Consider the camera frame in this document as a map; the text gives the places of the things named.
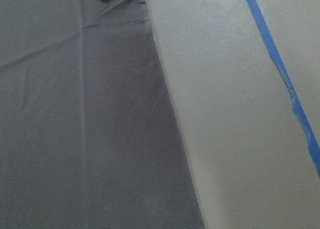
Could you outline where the dark brown t-shirt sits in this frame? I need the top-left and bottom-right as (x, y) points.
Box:
(0, 0), (205, 229)

